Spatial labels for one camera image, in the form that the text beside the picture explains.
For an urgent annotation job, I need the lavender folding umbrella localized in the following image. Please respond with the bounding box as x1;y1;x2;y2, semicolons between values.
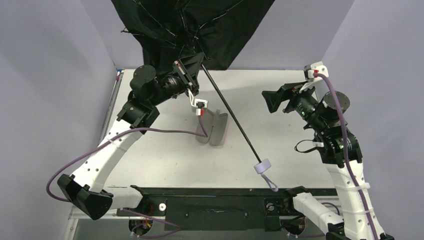
110;0;280;193

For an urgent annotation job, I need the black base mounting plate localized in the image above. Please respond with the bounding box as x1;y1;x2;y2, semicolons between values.
112;187;332;233

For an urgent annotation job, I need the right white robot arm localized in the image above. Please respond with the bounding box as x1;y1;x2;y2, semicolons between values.
261;82;392;240

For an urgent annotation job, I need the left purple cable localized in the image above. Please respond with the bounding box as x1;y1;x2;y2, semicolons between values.
45;114;210;239

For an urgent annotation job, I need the aluminium extrusion rail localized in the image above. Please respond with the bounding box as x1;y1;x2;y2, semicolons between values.
62;69;125;240

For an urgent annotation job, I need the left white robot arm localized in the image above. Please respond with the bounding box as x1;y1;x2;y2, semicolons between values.
57;53;208;220

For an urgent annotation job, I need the pink umbrella case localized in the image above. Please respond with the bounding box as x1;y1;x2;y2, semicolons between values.
195;109;229;148

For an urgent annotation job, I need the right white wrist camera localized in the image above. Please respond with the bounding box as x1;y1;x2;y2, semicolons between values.
299;61;329;93

